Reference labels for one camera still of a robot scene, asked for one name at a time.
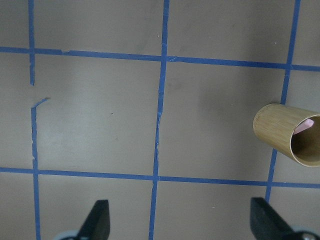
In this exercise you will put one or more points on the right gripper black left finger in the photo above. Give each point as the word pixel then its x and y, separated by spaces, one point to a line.
pixel 97 225

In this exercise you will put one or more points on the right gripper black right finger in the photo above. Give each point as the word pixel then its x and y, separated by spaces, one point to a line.
pixel 266 223

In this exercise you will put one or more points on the bamboo cylinder holder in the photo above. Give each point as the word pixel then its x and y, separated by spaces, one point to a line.
pixel 275 123

